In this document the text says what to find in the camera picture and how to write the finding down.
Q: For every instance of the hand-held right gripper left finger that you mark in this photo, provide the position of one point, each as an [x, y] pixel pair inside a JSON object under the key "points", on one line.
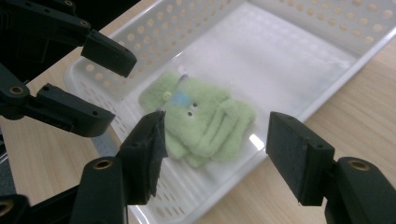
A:
{"points": [[140, 161]]}

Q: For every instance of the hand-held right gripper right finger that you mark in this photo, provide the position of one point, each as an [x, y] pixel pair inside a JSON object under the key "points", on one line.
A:
{"points": [[299, 155]]}

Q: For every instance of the plain green fuzzy glove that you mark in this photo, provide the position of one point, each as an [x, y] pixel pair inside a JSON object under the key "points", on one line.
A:
{"points": [[194, 160]]}

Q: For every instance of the green glove with blue patch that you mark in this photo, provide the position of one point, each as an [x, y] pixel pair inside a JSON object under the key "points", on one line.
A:
{"points": [[205, 118]]}

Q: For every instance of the white perforated plastic basket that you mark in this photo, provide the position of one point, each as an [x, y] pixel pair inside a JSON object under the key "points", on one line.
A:
{"points": [[280, 62]]}

